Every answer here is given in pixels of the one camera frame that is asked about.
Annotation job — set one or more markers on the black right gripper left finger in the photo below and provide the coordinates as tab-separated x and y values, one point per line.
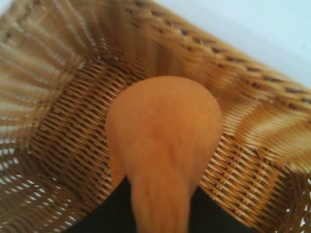
109	213

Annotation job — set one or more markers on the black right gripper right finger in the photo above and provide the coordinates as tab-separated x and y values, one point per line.
213	213

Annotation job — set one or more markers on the orange soft toy fruit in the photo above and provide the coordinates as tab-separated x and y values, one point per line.
162	136

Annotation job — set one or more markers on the woven wicker rectangular basket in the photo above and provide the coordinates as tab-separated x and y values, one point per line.
73	126

